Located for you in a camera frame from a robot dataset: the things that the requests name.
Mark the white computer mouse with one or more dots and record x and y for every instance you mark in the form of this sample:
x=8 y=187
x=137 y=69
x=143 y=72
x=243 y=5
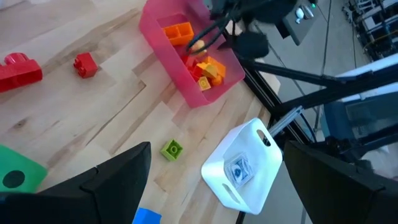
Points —
x=299 y=15

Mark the pink plastic bin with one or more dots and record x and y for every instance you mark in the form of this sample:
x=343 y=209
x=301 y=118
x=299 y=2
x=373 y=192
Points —
x=168 y=62

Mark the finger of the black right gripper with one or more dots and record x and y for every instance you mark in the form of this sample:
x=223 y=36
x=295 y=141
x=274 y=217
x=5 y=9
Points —
x=251 y=45

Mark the long orange brick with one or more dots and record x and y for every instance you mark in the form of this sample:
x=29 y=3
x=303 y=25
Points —
x=178 y=33

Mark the small red brick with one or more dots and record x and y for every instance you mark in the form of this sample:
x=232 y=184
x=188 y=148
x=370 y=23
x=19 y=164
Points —
x=86 y=65

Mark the blue brick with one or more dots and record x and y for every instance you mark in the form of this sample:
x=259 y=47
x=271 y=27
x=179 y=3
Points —
x=146 y=216

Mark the clear card packet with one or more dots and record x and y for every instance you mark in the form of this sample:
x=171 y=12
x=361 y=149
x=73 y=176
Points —
x=239 y=171

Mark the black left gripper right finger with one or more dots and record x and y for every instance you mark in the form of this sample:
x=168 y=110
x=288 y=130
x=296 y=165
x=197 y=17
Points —
x=339 y=199

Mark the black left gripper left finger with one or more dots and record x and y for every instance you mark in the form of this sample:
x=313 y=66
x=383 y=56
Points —
x=77 y=205

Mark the small olive green brick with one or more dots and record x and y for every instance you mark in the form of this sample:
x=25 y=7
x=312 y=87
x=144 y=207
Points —
x=171 y=150

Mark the black aluminium table frame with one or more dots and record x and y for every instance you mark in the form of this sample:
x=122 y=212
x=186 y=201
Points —
x=273 y=70

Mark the red two-stud brick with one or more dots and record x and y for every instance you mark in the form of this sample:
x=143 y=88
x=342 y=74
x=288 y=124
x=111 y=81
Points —
x=21 y=74

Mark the small translucent yellow brick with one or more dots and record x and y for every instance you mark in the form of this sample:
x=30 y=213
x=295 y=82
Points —
x=204 y=83

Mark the white plastic bin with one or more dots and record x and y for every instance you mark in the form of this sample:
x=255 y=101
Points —
x=214 y=169

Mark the black computer desk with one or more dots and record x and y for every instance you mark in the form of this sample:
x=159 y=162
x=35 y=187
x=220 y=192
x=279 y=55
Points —
x=292 y=34

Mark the green foam die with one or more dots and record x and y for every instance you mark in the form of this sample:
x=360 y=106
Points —
x=28 y=168

